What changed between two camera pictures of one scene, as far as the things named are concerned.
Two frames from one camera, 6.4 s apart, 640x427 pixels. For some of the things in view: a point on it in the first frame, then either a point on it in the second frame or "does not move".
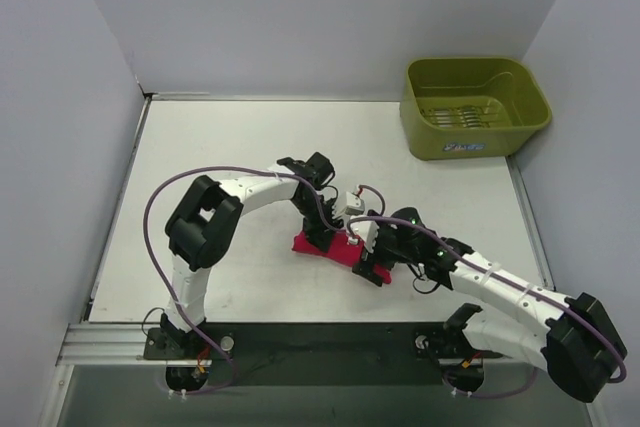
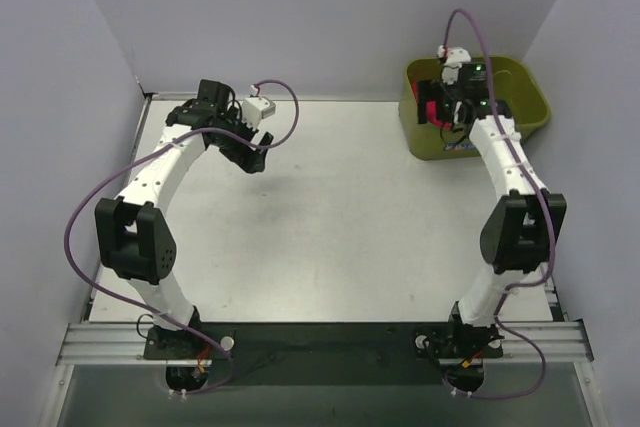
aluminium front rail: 112,344 does not move
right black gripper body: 373,264 -> 439,104
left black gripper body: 320,229 -> 245,148
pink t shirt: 340,250 -> 431,115
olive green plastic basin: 464,108 does not move
